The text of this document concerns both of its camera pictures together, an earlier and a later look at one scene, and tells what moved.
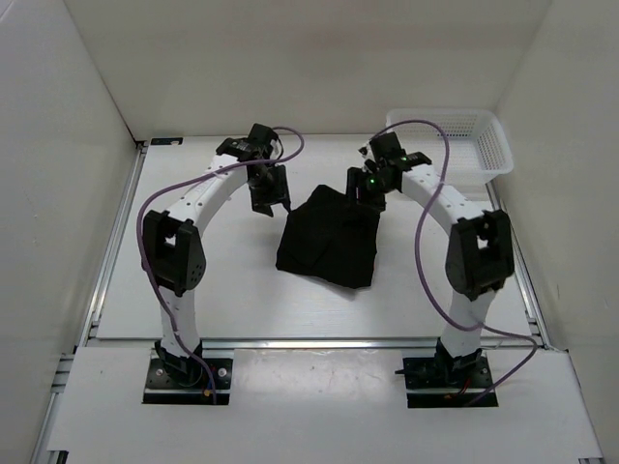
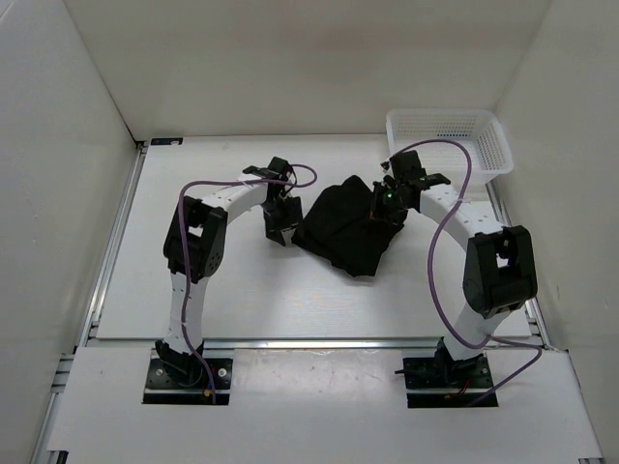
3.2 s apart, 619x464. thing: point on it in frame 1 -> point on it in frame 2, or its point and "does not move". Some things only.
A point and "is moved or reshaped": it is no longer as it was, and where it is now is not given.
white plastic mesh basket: (478, 148) does not move
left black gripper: (279, 192) -> (274, 228)
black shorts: (329, 238) is moved or reshaped
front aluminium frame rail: (313, 344) does not move
